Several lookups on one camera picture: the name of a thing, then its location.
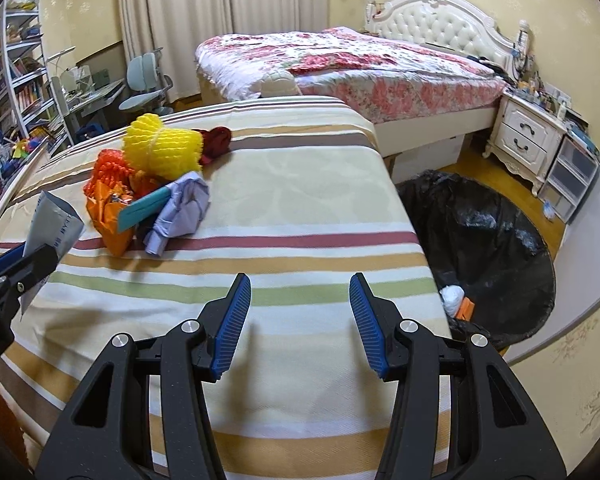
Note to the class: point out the beige curtain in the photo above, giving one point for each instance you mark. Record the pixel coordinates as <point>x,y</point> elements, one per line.
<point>190,10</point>

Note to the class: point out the white desk lamp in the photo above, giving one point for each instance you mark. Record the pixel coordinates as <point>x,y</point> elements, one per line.
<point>60,55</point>

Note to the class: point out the teal paper card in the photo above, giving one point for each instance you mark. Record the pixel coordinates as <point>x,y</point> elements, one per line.
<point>145,207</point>

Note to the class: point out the bed with floral quilt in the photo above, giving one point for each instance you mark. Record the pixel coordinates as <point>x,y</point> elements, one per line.
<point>370,65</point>

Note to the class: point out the dark red mesh net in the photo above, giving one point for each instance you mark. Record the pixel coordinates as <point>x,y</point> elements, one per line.
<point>217,142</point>

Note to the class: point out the silver foil packet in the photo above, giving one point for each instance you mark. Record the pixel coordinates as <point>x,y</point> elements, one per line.
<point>55,220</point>

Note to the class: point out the white crumpled paper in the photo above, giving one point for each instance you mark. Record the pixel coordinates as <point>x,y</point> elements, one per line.
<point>452,300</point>

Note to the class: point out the cream round cushion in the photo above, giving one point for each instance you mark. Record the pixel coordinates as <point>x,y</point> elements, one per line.
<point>280,85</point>

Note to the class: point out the black trash bag bin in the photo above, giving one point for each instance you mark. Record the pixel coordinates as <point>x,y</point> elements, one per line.
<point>480,270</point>

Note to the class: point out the nightstand clutter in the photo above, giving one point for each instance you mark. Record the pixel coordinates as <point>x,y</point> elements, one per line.
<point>535,87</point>

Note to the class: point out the orange plastic wrapper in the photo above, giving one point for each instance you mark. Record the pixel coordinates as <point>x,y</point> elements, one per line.
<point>110,232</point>

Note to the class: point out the white nightstand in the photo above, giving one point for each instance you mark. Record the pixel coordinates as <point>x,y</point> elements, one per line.
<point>520,130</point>

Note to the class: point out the small orange wrapper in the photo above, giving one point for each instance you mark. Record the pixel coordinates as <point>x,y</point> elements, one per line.
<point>465,310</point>

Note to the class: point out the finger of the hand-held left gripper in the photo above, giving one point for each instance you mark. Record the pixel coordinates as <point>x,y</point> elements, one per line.
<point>32,267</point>
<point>0,262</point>

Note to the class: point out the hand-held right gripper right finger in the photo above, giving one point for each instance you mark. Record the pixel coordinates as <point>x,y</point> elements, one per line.
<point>367,325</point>

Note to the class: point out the orange foam fruit net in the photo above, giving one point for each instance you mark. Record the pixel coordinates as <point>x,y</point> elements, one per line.
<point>107,170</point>

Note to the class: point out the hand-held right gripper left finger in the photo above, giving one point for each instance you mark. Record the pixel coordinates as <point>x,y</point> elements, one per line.
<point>232,320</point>

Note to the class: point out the white bookshelf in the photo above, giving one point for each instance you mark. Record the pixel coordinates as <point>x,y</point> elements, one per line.
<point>25,70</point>

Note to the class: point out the white wooden bed rail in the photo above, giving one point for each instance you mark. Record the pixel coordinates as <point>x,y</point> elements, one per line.
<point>15,185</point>

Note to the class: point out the lavender cloth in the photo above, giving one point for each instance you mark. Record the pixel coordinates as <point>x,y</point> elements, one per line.
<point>180,205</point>

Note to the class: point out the study desk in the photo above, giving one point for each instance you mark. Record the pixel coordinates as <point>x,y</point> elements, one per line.
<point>95,95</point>

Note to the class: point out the white tufted headboard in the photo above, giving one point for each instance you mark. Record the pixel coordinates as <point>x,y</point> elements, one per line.
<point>445,20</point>

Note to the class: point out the pile of colourful toys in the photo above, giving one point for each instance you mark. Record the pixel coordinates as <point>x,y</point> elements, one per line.
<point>22,147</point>

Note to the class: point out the yellow foam fruit net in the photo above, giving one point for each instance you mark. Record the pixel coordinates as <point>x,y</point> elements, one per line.
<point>165,147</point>

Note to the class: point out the plastic drawer unit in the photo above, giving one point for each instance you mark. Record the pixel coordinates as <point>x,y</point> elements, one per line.
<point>570,170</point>

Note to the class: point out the grey office chair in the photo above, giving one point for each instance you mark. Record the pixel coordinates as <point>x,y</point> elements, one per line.
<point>145,75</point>

